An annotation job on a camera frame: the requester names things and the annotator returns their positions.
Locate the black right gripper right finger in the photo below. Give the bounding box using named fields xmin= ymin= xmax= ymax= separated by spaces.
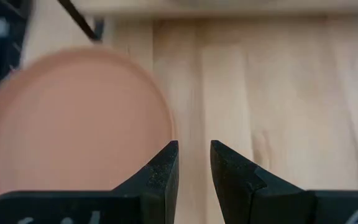
xmin=209 ymin=139 xmax=358 ymax=224

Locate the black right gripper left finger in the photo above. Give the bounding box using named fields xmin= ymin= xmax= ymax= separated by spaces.
xmin=0 ymin=139 xmax=180 ymax=224

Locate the tan plastic plate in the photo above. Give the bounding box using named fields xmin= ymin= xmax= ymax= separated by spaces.
xmin=0 ymin=45 xmax=176 ymax=218

